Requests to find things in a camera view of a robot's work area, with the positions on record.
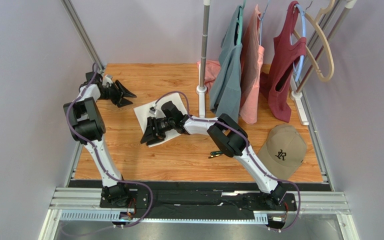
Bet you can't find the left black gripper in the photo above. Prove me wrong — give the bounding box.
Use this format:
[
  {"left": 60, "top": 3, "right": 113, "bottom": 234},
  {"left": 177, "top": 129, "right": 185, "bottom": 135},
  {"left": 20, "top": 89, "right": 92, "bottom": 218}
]
[{"left": 98, "top": 80, "right": 138, "bottom": 108}]

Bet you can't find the white cloth napkin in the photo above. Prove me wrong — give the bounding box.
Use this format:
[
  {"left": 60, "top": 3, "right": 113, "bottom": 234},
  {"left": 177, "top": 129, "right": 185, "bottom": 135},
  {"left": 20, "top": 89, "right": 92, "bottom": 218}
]
[{"left": 134, "top": 92, "right": 189, "bottom": 148}]

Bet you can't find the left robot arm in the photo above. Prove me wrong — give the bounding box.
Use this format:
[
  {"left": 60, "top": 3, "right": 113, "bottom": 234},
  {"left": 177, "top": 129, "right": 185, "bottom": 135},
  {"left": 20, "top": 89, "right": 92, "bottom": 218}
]
[{"left": 63, "top": 71, "right": 136, "bottom": 208}]

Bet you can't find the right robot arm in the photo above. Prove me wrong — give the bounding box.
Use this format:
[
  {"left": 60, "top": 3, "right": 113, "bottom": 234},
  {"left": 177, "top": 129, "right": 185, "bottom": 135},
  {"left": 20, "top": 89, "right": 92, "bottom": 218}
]
[{"left": 140, "top": 101, "right": 287, "bottom": 206}]

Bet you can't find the metal clothes rack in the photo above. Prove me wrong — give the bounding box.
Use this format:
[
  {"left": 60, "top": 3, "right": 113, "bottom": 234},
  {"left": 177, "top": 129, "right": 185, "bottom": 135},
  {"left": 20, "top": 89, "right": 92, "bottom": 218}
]
[{"left": 196, "top": 0, "right": 357, "bottom": 126}]

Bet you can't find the grey-blue hanging shirt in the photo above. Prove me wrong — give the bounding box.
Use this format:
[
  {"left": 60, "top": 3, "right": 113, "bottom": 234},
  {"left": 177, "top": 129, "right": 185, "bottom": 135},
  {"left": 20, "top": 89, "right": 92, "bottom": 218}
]
[{"left": 209, "top": 6, "right": 243, "bottom": 122}]

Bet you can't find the pink cloth on table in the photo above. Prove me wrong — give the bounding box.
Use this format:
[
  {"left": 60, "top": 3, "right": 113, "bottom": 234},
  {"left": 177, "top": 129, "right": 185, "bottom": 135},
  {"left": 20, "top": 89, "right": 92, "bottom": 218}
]
[{"left": 204, "top": 60, "right": 221, "bottom": 92}]

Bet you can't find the salmon pink hanging shirt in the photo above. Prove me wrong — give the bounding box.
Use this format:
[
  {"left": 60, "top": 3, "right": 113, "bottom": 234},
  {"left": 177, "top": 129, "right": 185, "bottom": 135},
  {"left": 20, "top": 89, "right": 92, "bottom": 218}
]
[{"left": 239, "top": 5, "right": 265, "bottom": 125}]

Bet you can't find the tan baseball cap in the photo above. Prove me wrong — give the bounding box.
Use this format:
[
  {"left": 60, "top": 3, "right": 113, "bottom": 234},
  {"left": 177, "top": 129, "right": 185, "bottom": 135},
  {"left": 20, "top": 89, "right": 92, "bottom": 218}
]
[{"left": 257, "top": 124, "right": 308, "bottom": 180}]

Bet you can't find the dark red tank top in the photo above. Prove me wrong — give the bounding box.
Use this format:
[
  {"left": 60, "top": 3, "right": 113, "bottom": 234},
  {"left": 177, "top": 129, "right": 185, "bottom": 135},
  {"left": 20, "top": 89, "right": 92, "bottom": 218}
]
[{"left": 259, "top": 0, "right": 307, "bottom": 123}]

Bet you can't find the teal hanger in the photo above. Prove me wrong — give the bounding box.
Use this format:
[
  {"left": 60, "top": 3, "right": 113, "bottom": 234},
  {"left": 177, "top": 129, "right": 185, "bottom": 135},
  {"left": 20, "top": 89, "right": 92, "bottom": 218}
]
[{"left": 234, "top": 0, "right": 247, "bottom": 46}]

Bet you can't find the light blue hanger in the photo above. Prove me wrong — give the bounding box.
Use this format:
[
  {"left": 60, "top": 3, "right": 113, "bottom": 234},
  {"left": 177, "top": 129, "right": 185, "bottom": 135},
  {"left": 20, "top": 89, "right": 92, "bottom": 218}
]
[{"left": 288, "top": 3, "right": 308, "bottom": 83}]

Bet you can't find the beige wooden hanger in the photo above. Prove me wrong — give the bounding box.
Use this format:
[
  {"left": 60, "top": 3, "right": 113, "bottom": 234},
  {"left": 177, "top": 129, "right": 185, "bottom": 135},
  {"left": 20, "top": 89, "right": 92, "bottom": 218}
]
[{"left": 291, "top": 0, "right": 336, "bottom": 83}]

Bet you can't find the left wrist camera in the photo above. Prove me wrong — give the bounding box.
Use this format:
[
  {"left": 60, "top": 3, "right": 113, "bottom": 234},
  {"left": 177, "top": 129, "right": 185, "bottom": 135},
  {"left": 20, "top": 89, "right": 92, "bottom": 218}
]
[{"left": 102, "top": 74, "right": 113, "bottom": 88}]

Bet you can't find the gold utensil dark handle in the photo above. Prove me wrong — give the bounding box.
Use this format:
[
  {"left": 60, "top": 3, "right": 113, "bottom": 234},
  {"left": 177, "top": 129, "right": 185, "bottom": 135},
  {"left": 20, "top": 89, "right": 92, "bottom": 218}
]
[{"left": 208, "top": 151, "right": 224, "bottom": 159}]

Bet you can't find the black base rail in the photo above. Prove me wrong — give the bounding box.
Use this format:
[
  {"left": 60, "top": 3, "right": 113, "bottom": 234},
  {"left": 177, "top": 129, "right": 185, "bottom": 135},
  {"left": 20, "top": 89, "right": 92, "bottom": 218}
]
[{"left": 68, "top": 180, "right": 333, "bottom": 223}]

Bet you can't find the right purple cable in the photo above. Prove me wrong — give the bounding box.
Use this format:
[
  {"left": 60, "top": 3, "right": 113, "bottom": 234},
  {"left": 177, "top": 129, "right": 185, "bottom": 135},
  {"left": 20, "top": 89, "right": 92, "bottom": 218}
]
[{"left": 153, "top": 91, "right": 302, "bottom": 232}]

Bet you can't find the aluminium frame post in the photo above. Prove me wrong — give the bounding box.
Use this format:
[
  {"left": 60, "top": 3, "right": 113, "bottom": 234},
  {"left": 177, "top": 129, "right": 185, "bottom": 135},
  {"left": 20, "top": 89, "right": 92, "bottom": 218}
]
[{"left": 61, "top": 0, "right": 105, "bottom": 73}]

